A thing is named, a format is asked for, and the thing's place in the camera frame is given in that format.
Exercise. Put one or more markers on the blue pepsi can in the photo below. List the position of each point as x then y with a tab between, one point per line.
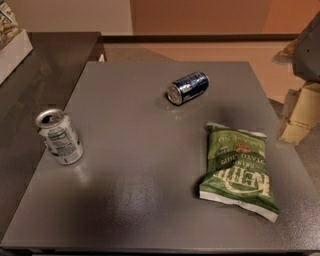
187	88

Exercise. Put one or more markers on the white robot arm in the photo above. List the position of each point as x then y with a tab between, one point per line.
301	111

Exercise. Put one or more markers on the white green soda can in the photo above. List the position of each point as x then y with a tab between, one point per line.
55	127

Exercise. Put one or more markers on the green kettle chips bag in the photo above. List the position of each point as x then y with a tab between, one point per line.
236	171

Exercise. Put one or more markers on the dark side table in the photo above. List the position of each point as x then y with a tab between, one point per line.
44	79

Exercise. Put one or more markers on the white box with snacks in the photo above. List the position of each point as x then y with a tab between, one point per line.
15	44

